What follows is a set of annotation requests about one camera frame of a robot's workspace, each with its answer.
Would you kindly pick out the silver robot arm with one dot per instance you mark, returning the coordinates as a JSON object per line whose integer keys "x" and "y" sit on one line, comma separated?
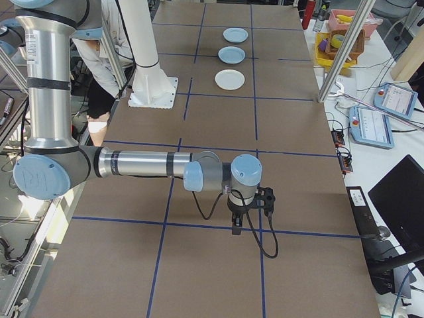
{"x": 142, "y": 164}

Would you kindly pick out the white round plate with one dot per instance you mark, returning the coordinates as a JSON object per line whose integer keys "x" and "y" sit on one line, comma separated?
{"x": 230, "y": 79}

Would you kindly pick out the light blue round plate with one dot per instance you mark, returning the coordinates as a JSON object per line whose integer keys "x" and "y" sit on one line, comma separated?
{"x": 236, "y": 34}
{"x": 232, "y": 54}

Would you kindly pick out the orange black adapter box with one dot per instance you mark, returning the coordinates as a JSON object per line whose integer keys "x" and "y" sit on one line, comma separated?
{"x": 338, "y": 137}
{"x": 346, "y": 165}

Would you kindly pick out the blue grey teach pendant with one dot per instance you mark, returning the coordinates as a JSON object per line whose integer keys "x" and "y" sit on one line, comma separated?
{"x": 372, "y": 127}
{"x": 395, "y": 99}

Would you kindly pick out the black monitor screen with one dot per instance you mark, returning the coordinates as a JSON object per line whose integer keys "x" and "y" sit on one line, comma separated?
{"x": 404, "y": 202}

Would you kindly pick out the yellow plastic bin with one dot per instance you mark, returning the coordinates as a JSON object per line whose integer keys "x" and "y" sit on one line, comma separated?
{"x": 323, "y": 58}

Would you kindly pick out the pink thin rod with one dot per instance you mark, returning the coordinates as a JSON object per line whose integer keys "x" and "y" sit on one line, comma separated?
{"x": 381, "y": 109}

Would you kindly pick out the green tape roll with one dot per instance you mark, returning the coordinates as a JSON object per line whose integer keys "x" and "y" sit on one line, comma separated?
{"x": 338, "y": 40}

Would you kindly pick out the person in light jacket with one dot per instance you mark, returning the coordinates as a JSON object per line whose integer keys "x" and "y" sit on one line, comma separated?
{"x": 99, "y": 66}

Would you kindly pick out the brown wicker basket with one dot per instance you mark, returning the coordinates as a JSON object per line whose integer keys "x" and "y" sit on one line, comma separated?
{"x": 359, "y": 46}

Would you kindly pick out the clear plastic bottle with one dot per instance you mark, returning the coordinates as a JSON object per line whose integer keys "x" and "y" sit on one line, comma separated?
{"x": 319, "y": 18}

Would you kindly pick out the red bottle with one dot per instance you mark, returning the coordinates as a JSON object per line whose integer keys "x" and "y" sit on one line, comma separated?
{"x": 308, "y": 13}

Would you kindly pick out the yellow banana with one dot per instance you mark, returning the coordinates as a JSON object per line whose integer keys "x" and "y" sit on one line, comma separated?
{"x": 344, "y": 19}

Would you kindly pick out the beige wooden board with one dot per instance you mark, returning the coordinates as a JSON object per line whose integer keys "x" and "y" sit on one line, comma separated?
{"x": 410, "y": 63}

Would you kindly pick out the pink plastic basket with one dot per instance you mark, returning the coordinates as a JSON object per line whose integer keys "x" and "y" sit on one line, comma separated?
{"x": 372, "y": 24}

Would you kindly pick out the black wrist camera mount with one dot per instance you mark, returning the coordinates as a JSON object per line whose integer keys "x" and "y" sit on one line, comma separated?
{"x": 267, "y": 198}

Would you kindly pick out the white square base plate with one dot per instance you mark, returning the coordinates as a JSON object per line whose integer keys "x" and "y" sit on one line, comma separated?
{"x": 169, "y": 94}

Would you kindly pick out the aluminium frame bar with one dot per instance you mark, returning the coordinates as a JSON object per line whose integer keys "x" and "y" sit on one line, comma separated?
{"x": 116, "y": 66}
{"x": 13, "y": 71}
{"x": 36, "y": 248}

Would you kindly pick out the white pedestal column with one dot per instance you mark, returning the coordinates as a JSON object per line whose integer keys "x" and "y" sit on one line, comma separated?
{"x": 142, "y": 39}

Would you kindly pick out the aluminium post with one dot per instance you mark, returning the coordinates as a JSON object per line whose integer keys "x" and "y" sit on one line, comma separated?
{"x": 344, "y": 43}

